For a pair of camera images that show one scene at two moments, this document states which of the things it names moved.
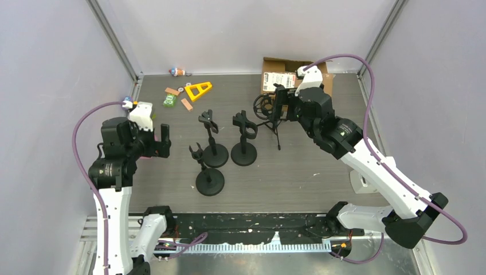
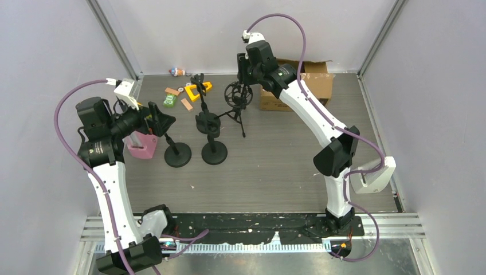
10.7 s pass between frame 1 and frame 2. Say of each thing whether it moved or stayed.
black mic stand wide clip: moved
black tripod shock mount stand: moved
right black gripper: moved
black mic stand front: moved
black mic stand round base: moved
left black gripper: moved
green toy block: stayed
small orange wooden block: stayed
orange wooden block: stayed
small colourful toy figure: stayed
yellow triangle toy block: stayed
